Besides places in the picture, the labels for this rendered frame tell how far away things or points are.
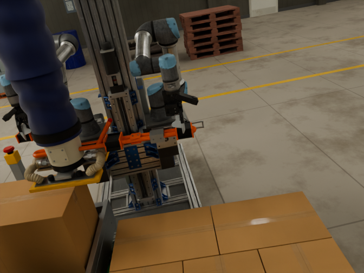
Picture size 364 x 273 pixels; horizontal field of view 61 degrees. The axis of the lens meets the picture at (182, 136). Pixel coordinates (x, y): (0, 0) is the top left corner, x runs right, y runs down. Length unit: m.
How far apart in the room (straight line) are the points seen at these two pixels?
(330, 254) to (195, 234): 0.71
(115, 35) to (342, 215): 2.17
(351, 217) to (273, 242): 1.15
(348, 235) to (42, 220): 2.08
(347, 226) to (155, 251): 1.54
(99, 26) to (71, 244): 1.29
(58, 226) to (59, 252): 0.18
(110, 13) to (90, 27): 0.15
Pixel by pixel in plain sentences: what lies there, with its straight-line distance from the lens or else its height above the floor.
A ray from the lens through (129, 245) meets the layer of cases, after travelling 1.93.
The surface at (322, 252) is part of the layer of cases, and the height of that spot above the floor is 0.54.
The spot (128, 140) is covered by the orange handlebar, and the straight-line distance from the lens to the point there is 1.52.
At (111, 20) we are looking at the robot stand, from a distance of 2.11.
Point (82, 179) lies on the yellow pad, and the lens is 1.56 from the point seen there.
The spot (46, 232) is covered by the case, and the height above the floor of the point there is 0.87.
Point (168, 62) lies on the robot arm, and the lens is 1.38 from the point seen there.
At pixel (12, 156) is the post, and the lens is 2.35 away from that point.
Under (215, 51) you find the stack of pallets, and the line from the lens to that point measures 7.86.
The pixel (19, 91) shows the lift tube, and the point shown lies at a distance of 1.50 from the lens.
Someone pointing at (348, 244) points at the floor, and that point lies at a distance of 2.64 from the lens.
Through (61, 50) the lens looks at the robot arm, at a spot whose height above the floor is 1.59.
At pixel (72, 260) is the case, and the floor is 0.66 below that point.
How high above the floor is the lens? 1.87
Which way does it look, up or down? 27 degrees down
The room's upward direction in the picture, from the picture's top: 10 degrees counter-clockwise
